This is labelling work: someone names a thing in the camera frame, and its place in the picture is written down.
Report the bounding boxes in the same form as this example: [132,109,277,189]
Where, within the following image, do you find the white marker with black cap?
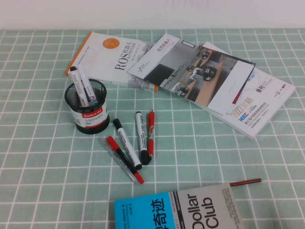
[112,118,143,170]
[69,66,87,107]
[135,111,150,166]

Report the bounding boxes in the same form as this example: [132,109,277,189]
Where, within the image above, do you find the transparent ballpoint pen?
[100,137,139,184]

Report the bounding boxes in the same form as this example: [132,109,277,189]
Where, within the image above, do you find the thin black pen red cap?
[106,136,145,185]

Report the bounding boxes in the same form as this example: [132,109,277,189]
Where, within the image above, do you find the white marker with blue print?
[76,64,99,107]

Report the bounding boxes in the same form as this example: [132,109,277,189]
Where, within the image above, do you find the blue grey Dollar Club book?
[114,182,246,229]

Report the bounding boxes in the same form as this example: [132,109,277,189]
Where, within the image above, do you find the folded robot photo brochure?
[126,33,257,114]

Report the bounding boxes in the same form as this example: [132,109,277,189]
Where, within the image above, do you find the white orange ROS book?
[64,31,159,94]

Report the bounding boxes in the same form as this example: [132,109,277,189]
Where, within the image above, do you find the black mesh pen holder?
[64,78,111,135]

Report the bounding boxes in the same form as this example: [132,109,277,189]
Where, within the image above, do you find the red gel pen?
[146,109,156,161]

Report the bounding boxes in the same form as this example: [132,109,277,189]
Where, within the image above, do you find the dark red pencil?
[229,178,262,187]

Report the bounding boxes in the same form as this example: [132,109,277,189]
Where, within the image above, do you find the green white grid tablecloth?
[0,28,305,229]

